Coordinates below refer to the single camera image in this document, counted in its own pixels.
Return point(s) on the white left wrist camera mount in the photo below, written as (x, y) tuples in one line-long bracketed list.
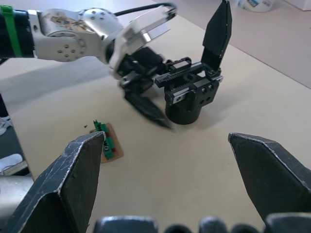
[(136, 34)]

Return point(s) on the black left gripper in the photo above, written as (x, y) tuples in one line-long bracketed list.
[(143, 63)]

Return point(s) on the black loose gripper finger piece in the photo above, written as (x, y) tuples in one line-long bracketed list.
[(217, 34)]

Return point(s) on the black gripper body assembly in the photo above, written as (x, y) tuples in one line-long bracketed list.
[(192, 92)]

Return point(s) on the white box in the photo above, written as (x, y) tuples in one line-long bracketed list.
[(307, 4)]

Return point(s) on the brown board with green terminals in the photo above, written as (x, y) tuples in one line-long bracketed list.
[(109, 145)]

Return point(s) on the white round container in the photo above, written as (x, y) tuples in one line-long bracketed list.
[(256, 4)]

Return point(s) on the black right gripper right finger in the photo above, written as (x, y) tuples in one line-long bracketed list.
[(274, 179)]

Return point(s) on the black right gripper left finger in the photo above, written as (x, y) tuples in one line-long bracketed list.
[(60, 184)]

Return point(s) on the white sneaker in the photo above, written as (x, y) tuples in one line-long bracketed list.
[(4, 125), (9, 162)]

